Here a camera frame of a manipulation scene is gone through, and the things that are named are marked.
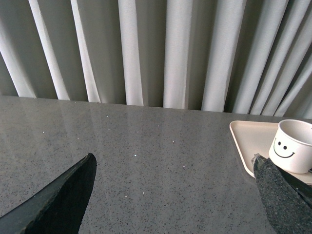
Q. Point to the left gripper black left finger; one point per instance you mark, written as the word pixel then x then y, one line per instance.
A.
pixel 59 207

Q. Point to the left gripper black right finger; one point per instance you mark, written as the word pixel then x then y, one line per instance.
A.
pixel 287 200

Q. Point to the white smiley mug black handle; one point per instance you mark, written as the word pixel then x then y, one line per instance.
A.
pixel 291 148

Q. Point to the cream rectangular tray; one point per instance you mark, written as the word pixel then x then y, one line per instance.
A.
pixel 256 137

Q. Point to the white pleated curtain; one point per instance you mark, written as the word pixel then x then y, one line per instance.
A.
pixel 239 56

